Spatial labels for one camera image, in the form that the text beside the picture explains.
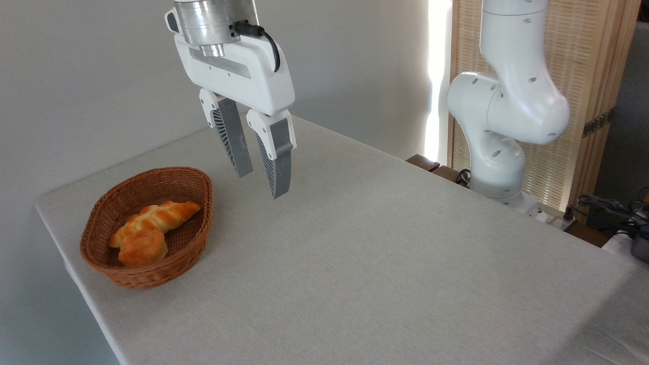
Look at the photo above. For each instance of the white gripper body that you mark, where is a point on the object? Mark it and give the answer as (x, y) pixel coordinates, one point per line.
(253, 81)

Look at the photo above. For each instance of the dark brown wooden block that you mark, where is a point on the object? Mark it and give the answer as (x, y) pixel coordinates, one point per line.
(448, 173)
(423, 162)

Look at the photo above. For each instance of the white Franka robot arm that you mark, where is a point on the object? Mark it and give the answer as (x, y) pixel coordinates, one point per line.
(507, 101)

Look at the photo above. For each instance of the brass screen hinge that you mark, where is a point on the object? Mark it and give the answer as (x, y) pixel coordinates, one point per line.
(598, 123)

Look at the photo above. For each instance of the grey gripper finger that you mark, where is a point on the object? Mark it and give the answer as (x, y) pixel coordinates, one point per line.
(279, 162)
(232, 137)

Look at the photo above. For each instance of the twisted golden bread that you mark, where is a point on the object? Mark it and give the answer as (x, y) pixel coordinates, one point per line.
(170, 213)

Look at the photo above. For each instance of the wooden slatted folding screen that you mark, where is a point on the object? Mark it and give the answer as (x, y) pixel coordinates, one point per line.
(588, 50)

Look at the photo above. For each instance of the round orange bread bun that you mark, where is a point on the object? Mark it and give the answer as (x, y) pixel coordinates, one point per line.
(143, 248)

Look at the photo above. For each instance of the brown wicker basket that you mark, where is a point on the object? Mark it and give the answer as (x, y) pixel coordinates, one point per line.
(132, 190)

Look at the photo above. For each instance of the white power strip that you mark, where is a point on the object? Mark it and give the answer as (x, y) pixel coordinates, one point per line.
(557, 220)

